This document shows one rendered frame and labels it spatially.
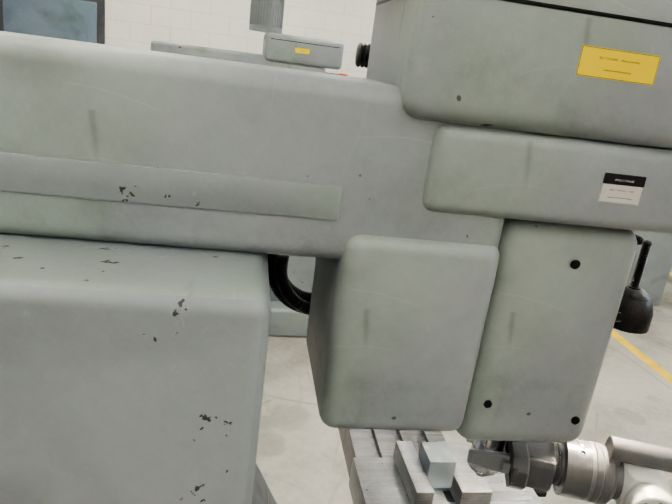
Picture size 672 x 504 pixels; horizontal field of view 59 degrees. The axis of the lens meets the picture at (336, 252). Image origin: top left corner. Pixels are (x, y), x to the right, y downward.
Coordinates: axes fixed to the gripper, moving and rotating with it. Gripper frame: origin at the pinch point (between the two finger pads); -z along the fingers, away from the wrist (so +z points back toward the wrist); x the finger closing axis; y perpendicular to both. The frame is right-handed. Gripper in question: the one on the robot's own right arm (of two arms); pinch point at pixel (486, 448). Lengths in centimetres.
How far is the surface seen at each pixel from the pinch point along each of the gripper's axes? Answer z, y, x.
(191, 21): -316, -79, -579
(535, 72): -6, -56, 16
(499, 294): -4.7, -29.6, 11.8
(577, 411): 9.1, -13.6, 7.5
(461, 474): -0.9, 16.7, -15.2
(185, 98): -40, -49, 26
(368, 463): -18.6, 20.5, -17.4
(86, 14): -418, -72, -537
